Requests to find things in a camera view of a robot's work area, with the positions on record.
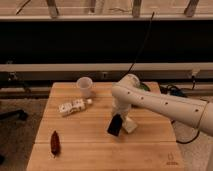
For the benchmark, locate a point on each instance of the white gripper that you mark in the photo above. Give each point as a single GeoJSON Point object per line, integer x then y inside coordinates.
{"type": "Point", "coordinates": [120, 108]}

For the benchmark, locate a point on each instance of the black eraser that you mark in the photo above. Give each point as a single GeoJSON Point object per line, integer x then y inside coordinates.
{"type": "Point", "coordinates": [115, 125]}

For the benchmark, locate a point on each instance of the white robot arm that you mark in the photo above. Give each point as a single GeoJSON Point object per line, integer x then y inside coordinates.
{"type": "Point", "coordinates": [192, 112]}

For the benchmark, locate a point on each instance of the white sponge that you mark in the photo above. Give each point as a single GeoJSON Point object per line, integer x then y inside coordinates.
{"type": "Point", "coordinates": [129, 125]}

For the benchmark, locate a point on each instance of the green bowl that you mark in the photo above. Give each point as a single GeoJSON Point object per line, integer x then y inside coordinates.
{"type": "Point", "coordinates": [144, 86]}

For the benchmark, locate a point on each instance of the clear plastic cup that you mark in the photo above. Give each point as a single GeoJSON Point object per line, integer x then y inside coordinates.
{"type": "Point", "coordinates": [84, 84]}

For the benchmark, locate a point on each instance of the white plastic bottle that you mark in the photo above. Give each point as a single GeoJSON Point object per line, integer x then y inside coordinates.
{"type": "Point", "coordinates": [74, 106]}

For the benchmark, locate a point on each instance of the dark red chili pepper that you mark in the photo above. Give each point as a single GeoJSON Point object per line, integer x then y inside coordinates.
{"type": "Point", "coordinates": [55, 144]}

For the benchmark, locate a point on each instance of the black chair base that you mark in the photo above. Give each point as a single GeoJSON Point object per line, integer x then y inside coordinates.
{"type": "Point", "coordinates": [22, 115]}

